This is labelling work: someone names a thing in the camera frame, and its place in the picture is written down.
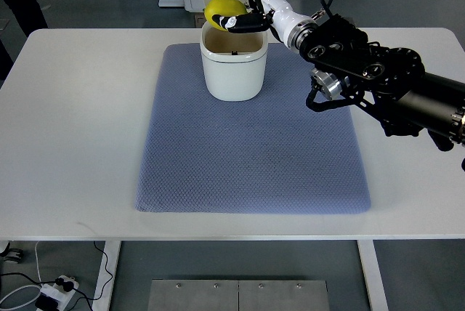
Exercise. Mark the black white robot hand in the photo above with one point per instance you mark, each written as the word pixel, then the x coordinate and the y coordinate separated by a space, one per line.
pixel 277 16

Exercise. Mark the yellow lemon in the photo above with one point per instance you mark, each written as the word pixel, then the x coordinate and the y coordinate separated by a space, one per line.
pixel 223 8

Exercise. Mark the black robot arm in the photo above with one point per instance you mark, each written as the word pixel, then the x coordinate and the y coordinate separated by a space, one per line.
pixel 391 85

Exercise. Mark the white trash bin with lid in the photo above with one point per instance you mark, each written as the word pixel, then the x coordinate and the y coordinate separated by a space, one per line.
pixel 233 63

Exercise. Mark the blue quilted mat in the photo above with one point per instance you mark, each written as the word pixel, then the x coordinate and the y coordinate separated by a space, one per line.
pixel 266 155

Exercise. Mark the person in dark trousers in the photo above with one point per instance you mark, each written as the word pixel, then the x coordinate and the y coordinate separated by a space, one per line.
pixel 18 6

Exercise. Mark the left white table leg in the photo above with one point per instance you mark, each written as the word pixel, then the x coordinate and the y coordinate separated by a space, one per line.
pixel 107 276

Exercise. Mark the white table leg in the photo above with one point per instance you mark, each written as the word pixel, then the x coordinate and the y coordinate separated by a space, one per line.
pixel 107 276
pixel 372 275

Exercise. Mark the right white table leg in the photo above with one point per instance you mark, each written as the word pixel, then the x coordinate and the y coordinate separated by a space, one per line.
pixel 372 275

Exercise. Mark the metal floor plate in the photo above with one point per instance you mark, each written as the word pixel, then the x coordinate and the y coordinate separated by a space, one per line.
pixel 238 295

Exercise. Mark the white power strip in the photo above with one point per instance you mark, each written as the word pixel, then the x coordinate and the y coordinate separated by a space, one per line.
pixel 56 296

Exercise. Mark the grey caster wheel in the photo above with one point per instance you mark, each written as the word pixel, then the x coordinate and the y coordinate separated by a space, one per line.
pixel 9 254

